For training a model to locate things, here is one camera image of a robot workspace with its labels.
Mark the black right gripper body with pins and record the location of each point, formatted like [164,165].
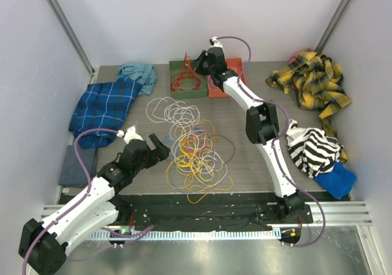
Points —
[207,70]

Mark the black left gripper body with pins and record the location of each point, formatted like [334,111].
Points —
[149,160]

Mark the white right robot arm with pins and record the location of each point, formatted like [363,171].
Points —
[262,129]

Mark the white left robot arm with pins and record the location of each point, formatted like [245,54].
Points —
[45,245]

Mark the orange plastic bin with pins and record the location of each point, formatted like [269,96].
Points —
[236,64]

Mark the green plastic bin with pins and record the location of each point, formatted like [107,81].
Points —
[184,82]

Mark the light blue cloth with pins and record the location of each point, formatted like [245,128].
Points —
[143,74]

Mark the blue plaid cloth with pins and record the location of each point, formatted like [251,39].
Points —
[103,106]

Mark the grey blue folded cloth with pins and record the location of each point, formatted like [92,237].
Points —
[72,174]

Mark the pink cloth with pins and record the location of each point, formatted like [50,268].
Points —
[295,55]

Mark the yellow plaid cloth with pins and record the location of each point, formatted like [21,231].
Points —
[317,81]

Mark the black white striped cloth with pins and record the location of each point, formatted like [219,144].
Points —
[311,150]

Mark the bright blue cloth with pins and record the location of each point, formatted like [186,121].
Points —
[338,182]

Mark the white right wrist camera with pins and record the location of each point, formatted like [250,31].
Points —
[214,42]

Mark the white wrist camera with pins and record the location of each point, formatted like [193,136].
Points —
[214,42]
[129,134]

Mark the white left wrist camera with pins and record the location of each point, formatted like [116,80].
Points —
[129,134]

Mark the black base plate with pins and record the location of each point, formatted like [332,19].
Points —
[231,212]

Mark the white slotted cable duct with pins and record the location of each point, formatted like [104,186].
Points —
[275,233]

